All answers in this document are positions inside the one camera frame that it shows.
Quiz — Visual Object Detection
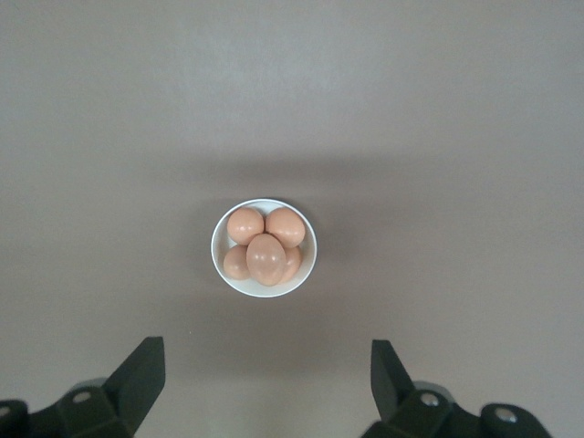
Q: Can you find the brown egg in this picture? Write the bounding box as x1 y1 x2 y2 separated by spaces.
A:
226 207 266 246
223 245 252 281
265 207 306 249
277 245 304 285
245 233 287 287

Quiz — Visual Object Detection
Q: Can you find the white round bowl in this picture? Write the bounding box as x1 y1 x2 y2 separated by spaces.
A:
210 197 318 299

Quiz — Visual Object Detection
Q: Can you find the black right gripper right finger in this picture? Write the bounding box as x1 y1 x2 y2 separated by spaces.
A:
360 339 553 438

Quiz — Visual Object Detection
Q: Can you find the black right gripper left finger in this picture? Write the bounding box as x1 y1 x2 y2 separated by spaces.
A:
0 336 165 438

